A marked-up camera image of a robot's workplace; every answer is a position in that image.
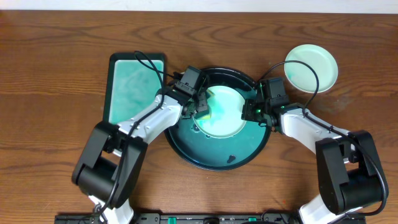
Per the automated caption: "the mint plate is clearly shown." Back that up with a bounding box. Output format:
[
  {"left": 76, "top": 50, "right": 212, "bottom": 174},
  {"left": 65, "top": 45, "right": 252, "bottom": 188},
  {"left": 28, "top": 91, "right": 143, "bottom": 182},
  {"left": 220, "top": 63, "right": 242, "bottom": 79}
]
[
  {"left": 284, "top": 44, "right": 338, "bottom": 93},
  {"left": 193, "top": 86, "right": 246, "bottom": 138}
]

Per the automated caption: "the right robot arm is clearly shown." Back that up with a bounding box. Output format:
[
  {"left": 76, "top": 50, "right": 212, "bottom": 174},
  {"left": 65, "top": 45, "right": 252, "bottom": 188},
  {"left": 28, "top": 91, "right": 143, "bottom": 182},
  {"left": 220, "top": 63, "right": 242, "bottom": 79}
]
[{"left": 242, "top": 96, "right": 389, "bottom": 223}]

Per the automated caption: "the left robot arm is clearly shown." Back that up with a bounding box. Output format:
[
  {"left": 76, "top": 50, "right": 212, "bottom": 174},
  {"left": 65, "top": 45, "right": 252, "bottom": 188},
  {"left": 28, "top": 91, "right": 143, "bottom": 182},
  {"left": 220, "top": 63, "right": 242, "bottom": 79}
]
[{"left": 72, "top": 88, "right": 213, "bottom": 223}]

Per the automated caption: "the round dark teal tray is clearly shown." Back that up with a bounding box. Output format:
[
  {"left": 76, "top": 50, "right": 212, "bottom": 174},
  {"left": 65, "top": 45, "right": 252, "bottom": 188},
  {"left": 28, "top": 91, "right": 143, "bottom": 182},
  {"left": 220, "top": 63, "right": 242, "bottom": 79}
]
[{"left": 165, "top": 67, "right": 271, "bottom": 170}]

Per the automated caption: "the rectangular green tray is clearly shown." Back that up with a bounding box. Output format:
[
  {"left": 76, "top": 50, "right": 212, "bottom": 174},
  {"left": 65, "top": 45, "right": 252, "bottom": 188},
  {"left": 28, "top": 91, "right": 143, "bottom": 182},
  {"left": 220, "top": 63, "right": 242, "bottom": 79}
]
[{"left": 103, "top": 52, "right": 165, "bottom": 124}]

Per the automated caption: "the small black debris piece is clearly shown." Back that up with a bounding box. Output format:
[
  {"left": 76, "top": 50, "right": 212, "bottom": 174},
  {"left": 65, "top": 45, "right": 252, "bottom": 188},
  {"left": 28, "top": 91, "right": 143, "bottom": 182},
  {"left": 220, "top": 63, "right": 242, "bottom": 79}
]
[{"left": 227, "top": 155, "right": 236, "bottom": 164}]

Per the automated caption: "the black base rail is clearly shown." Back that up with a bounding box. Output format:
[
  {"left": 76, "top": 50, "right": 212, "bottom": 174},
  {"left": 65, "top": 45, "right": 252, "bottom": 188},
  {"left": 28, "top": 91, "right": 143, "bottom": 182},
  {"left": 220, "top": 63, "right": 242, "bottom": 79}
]
[{"left": 55, "top": 212, "right": 367, "bottom": 224}]

